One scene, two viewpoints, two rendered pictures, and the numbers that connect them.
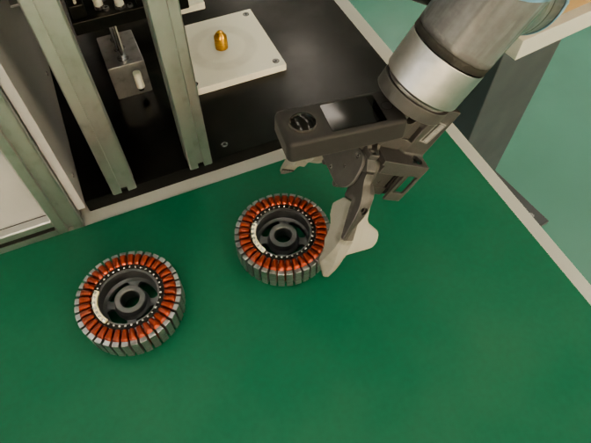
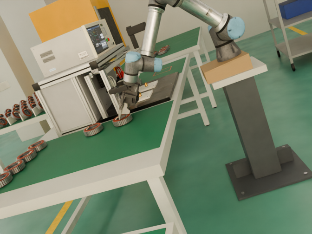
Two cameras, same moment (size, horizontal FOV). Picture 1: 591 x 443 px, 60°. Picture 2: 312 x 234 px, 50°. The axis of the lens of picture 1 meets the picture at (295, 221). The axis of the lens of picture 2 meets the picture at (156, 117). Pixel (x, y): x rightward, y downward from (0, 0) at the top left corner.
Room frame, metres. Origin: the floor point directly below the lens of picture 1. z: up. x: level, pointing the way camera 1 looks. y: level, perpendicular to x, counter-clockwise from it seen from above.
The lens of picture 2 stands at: (-0.96, -1.26, 1.25)
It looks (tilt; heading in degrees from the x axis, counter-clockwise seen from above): 17 degrees down; 39
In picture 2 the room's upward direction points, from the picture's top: 22 degrees counter-clockwise
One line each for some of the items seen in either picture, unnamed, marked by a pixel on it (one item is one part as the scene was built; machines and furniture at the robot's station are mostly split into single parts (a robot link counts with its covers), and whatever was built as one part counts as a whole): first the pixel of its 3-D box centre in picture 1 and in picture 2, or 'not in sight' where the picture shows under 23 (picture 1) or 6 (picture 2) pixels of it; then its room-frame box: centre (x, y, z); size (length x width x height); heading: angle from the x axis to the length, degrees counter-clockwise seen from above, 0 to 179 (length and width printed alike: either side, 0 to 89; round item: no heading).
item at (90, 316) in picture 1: (131, 301); (93, 129); (0.24, 0.18, 0.77); 0.11 x 0.11 x 0.04
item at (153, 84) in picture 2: not in sight; (146, 87); (0.87, 0.21, 0.78); 0.15 x 0.15 x 0.01; 24
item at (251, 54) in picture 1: (222, 50); (140, 97); (0.65, 0.11, 0.78); 0.15 x 0.15 x 0.01; 24
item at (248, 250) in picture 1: (283, 238); (122, 119); (0.32, 0.01, 0.77); 0.11 x 0.11 x 0.04
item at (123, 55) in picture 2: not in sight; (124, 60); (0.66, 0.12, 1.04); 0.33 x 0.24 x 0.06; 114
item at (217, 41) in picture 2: not in sight; (219, 31); (0.93, -0.42, 0.99); 0.13 x 0.12 x 0.14; 53
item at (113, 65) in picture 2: not in sight; (116, 62); (0.72, 0.25, 1.03); 0.62 x 0.01 x 0.03; 24
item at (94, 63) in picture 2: not in sight; (83, 64); (0.63, 0.45, 1.09); 0.68 x 0.44 x 0.05; 24
